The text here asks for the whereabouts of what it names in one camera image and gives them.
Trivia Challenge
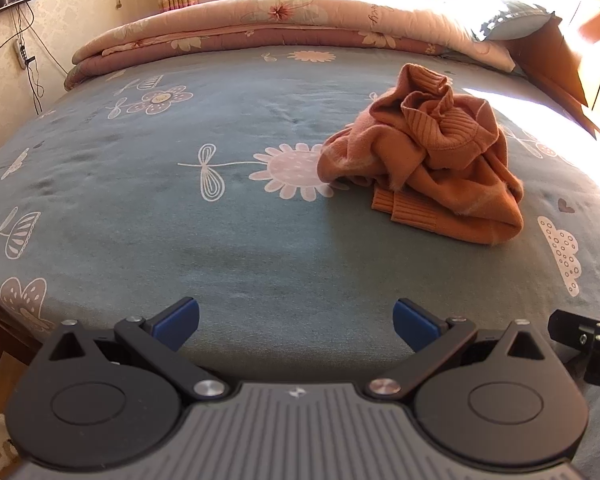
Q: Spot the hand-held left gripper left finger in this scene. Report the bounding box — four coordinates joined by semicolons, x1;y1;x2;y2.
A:
47;296;230;404

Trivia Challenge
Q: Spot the wooden headboard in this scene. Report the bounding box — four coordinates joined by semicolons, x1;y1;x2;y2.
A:
480;0;600;156

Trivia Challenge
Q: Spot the grey-blue pillow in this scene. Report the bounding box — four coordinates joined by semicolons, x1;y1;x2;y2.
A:
467;0;565;43

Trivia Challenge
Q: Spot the orange knit sweater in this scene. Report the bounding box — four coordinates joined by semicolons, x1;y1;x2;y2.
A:
316;62;526;247

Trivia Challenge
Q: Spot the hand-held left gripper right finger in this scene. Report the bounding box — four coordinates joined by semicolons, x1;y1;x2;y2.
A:
364;297;551;404

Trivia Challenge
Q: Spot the pink floral quilt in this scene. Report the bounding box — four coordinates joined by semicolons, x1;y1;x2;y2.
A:
62;0;518;92

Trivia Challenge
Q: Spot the black power strip cable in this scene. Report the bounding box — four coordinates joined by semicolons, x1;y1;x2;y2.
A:
26;52;67;115

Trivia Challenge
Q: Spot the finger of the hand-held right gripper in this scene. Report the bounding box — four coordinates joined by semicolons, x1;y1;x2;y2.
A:
547;309;600;388

